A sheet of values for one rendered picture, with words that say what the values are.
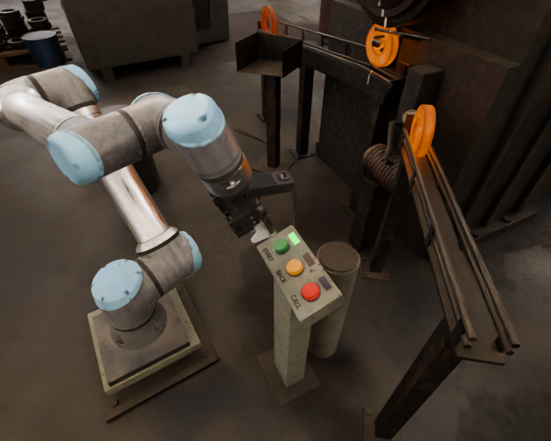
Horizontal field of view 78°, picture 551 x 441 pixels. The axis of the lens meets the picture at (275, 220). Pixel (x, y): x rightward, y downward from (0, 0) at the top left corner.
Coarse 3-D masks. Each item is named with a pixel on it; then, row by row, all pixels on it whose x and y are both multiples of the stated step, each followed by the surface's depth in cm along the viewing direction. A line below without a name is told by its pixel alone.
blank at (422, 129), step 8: (416, 112) 108; (424, 112) 99; (432, 112) 99; (416, 120) 106; (424, 120) 98; (432, 120) 98; (416, 128) 108; (424, 128) 98; (432, 128) 98; (416, 136) 109; (424, 136) 99; (432, 136) 98; (416, 144) 103; (424, 144) 100; (416, 152) 103; (424, 152) 102
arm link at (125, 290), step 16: (112, 272) 103; (128, 272) 102; (144, 272) 105; (96, 288) 99; (112, 288) 99; (128, 288) 99; (144, 288) 104; (160, 288) 107; (112, 304) 98; (128, 304) 100; (144, 304) 105; (112, 320) 104; (128, 320) 105; (144, 320) 109
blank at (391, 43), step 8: (376, 24) 129; (368, 32) 134; (376, 32) 131; (368, 40) 136; (384, 40) 128; (392, 40) 125; (368, 48) 137; (384, 48) 129; (392, 48) 126; (368, 56) 138; (376, 56) 134; (384, 56) 131; (392, 56) 129; (376, 64) 136; (384, 64) 132
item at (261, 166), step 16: (256, 32) 175; (240, 48) 167; (256, 48) 180; (272, 48) 176; (288, 48) 157; (240, 64) 172; (256, 64) 178; (272, 64) 176; (288, 64) 162; (272, 80) 173; (272, 96) 179; (272, 112) 185; (272, 128) 192; (272, 144) 200; (272, 160) 207; (288, 160) 216
